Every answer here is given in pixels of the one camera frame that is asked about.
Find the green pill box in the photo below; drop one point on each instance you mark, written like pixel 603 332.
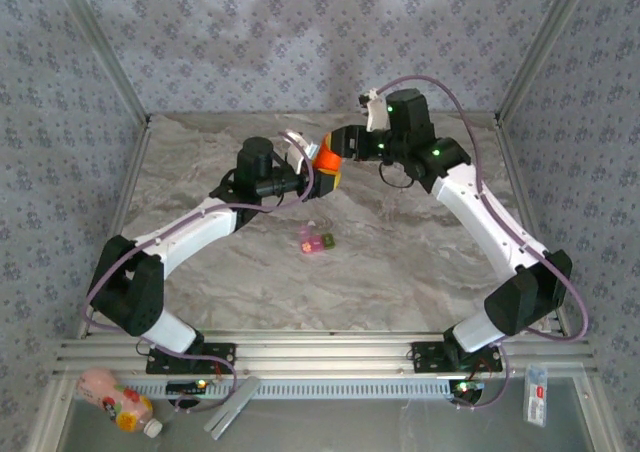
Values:
pixel 328 240

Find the pink pill box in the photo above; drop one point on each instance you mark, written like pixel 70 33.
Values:
pixel 312 247

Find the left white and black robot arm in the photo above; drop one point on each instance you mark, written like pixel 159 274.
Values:
pixel 190 232

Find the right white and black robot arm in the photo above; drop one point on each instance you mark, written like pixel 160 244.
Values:
pixel 480 212

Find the small green-lit circuit board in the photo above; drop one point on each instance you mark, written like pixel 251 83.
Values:
pixel 467 388
pixel 182 387

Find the grey metal shelf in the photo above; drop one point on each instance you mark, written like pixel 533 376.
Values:
pixel 350 427

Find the pink printed drink bottle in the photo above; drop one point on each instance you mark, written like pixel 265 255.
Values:
pixel 107 397

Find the clear plastic packet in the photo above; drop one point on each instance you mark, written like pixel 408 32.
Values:
pixel 535 397

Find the aluminium table edge rail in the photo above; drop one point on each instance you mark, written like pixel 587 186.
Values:
pixel 123 197
pixel 517 172

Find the aluminium frame post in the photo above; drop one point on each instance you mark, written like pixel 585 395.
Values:
pixel 540 47
pixel 103 47

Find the long aluminium mounting rail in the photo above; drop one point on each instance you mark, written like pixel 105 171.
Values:
pixel 325 354

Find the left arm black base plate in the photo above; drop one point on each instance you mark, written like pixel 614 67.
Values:
pixel 222 352

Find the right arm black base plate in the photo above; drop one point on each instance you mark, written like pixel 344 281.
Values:
pixel 425 357

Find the grey metal bracket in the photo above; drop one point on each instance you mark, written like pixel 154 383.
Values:
pixel 235 402

